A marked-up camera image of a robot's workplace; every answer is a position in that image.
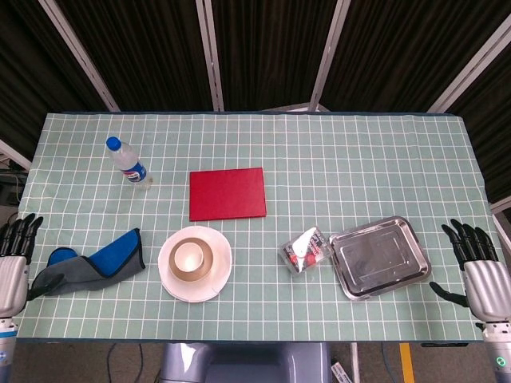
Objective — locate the clear Pepsi bottle blue cap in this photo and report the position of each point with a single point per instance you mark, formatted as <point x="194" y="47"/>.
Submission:
<point x="129" y="165"/>

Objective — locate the white table leg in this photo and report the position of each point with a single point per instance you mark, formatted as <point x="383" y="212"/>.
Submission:
<point x="355" y="363"/>

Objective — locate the clear box of coffee capsules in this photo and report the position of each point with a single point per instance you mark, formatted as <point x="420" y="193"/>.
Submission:
<point x="305" y="251"/>

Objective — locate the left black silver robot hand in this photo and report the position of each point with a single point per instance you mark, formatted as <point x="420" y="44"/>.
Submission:
<point x="14" y="275"/>

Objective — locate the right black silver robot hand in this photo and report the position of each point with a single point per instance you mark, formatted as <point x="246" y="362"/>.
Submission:
<point x="485" y="283"/>

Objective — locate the green white grid tablecloth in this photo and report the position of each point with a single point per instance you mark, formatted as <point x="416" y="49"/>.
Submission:
<point x="319" y="159"/>

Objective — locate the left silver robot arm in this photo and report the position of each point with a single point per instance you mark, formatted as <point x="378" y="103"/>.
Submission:
<point x="7" y="351"/>

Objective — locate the blue grey fabric sleeve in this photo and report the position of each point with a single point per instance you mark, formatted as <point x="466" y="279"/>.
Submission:
<point x="112" y="259"/>

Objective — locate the beige bowl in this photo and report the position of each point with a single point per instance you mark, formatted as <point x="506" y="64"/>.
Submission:
<point x="207" y="267"/>

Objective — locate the stainless steel tray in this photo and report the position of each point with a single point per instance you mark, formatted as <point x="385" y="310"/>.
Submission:
<point x="379" y="257"/>

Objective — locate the grey blue robot torso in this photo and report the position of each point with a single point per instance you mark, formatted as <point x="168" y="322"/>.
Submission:
<point x="247" y="363"/>

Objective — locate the black curtain backdrop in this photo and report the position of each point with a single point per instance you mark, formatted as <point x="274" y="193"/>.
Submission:
<point x="271" y="40"/>

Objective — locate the red hardcover book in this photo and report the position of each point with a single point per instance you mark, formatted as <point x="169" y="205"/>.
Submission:
<point x="227" y="195"/>

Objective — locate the white paper cup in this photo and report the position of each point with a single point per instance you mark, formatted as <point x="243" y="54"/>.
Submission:
<point x="187" y="256"/>

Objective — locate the white paper plate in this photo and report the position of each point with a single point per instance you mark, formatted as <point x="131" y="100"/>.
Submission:
<point x="221" y="259"/>

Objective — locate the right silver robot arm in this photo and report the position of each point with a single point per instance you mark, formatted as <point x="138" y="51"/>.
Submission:
<point x="499" y="355"/>

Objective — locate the white aluminium frame post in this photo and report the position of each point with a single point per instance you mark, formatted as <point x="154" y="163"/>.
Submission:
<point x="14" y="153"/>
<point x="211" y="56"/>
<point x="80" y="56"/>
<point x="329" y="56"/>
<point x="479" y="64"/>
<point x="501" y="207"/>

